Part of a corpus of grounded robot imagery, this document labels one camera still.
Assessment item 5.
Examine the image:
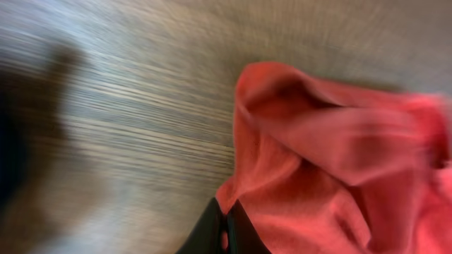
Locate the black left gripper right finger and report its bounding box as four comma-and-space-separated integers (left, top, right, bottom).
227, 201, 270, 254

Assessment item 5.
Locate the black folded shirt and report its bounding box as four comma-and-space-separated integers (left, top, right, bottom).
1, 71, 28, 214

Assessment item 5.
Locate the red t-shirt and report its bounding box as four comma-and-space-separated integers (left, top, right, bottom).
216, 62, 451, 253

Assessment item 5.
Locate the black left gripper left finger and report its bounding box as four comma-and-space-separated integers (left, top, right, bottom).
176, 198, 227, 254

